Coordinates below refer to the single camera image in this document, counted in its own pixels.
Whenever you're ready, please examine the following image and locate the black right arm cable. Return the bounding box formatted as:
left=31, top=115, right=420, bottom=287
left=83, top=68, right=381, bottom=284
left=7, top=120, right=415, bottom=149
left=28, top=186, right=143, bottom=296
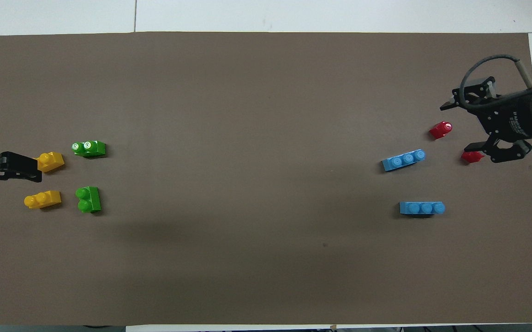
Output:
left=460, top=55, right=532, bottom=111

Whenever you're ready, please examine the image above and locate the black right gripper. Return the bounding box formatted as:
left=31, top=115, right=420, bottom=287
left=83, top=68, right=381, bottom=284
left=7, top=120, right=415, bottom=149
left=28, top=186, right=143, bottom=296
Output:
left=440, top=76, right=532, bottom=164

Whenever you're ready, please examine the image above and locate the brown table mat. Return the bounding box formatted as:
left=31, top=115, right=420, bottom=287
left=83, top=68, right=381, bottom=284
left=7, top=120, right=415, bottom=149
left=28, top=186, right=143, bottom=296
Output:
left=0, top=31, right=532, bottom=326

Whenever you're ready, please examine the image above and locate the yellow two-stud toy block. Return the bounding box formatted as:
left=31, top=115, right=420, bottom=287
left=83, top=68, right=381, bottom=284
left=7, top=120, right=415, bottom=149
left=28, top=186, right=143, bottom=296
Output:
left=35, top=151, right=65, bottom=173
left=24, top=190, right=62, bottom=210

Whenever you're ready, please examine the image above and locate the green two-stud toy block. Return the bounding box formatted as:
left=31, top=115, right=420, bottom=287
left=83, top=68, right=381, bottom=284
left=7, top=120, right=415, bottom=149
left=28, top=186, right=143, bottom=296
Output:
left=75, top=186, right=102, bottom=214
left=72, top=140, right=106, bottom=158

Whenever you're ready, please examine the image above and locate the red one-stud toy block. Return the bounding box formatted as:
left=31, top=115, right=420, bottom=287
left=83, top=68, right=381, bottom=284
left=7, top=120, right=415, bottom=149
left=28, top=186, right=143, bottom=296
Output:
left=460, top=150, right=485, bottom=165
left=429, top=121, right=453, bottom=140

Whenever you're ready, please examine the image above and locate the blue three-stud toy block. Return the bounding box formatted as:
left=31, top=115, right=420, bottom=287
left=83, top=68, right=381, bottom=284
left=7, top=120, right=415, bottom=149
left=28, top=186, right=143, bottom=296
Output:
left=399, top=201, right=446, bottom=216
left=381, top=149, right=426, bottom=172

